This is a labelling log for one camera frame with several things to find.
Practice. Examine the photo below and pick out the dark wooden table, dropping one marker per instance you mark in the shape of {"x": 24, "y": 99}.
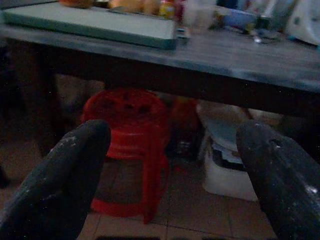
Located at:
{"x": 200, "y": 65}

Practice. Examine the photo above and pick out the yellow sauce bottle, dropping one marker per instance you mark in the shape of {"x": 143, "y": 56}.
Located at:
{"x": 166, "y": 9}

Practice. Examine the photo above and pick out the red plastic stool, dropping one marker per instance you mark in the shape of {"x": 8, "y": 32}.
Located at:
{"x": 136, "y": 140}

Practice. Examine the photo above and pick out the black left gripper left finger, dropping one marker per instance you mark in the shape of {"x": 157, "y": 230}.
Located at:
{"x": 57, "y": 180}

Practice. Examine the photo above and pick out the white plastic bin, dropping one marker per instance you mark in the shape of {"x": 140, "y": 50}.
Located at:
{"x": 225, "y": 170}

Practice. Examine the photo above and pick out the pale green tray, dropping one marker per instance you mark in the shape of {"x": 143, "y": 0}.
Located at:
{"x": 100, "y": 23}

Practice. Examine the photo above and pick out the clear plastic cup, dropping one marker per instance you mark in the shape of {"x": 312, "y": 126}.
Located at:
{"x": 197, "y": 15}

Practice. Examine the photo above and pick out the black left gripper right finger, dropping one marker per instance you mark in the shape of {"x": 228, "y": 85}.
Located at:
{"x": 282, "y": 180}

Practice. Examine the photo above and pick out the white kitchen appliance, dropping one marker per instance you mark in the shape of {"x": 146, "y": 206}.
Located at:
{"x": 305, "y": 21}

